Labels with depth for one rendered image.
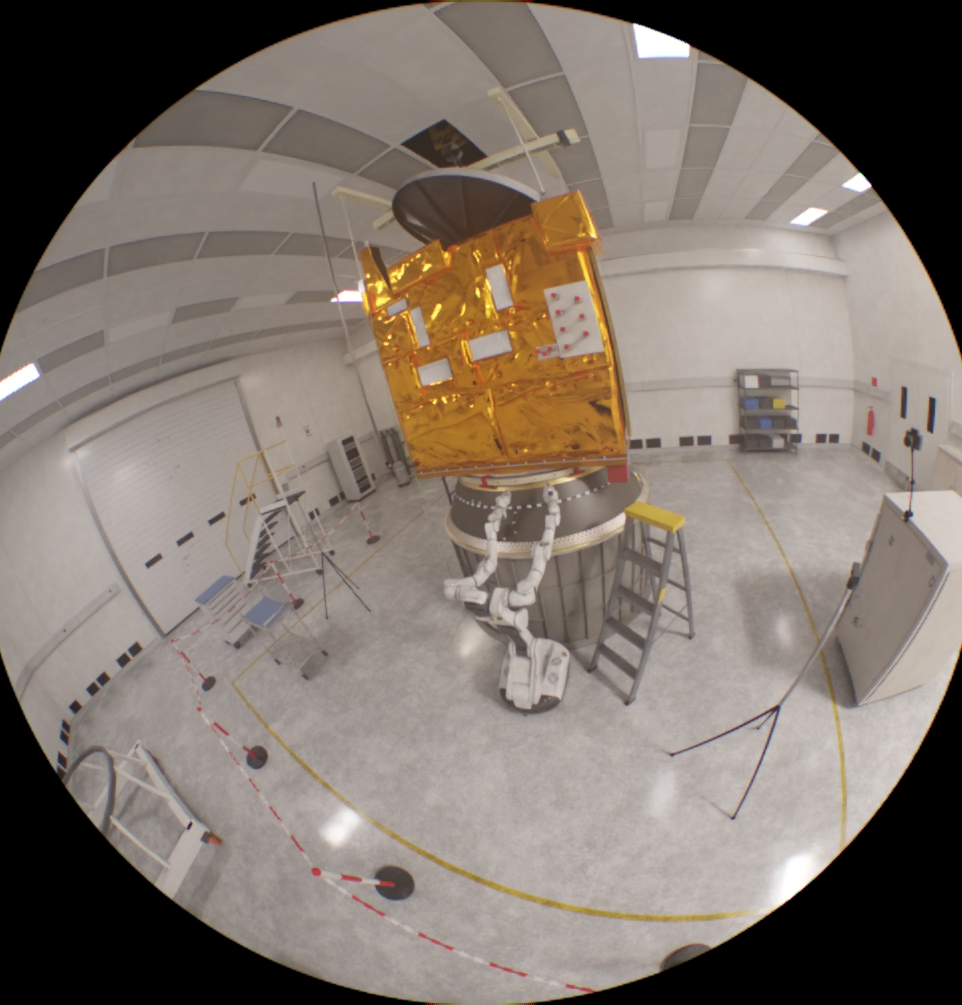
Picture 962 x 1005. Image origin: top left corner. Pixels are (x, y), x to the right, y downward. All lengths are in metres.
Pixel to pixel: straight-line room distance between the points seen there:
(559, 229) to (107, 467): 8.62
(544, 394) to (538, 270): 0.88
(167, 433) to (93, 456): 2.03
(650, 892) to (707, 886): 0.38
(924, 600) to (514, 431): 3.35
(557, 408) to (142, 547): 8.31
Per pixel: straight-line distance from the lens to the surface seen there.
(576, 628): 3.15
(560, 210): 2.31
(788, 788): 2.98
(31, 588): 9.31
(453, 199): 2.94
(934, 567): 2.74
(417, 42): 3.11
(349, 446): 9.69
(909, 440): 2.73
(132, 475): 8.48
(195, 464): 8.60
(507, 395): 2.38
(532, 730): 2.83
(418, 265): 2.70
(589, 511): 2.57
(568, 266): 2.27
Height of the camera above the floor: 2.56
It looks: 22 degrees down
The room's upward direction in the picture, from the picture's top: 16 degrees counter-clockwise
